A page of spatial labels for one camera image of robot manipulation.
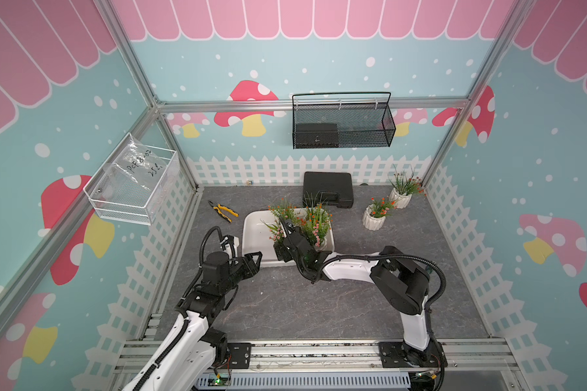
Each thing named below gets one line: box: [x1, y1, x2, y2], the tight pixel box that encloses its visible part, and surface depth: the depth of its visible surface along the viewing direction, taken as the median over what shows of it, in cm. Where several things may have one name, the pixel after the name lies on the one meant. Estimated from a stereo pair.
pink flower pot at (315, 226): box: [300, 203, 329, 251], surface depth 89 cm
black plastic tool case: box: [302, 171, 354, 209], surface depth 116 cm
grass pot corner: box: [388, 169, 427, 209], surface depth 110 cm
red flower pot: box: [361, 196, 398, 231], surface depth 102 cm
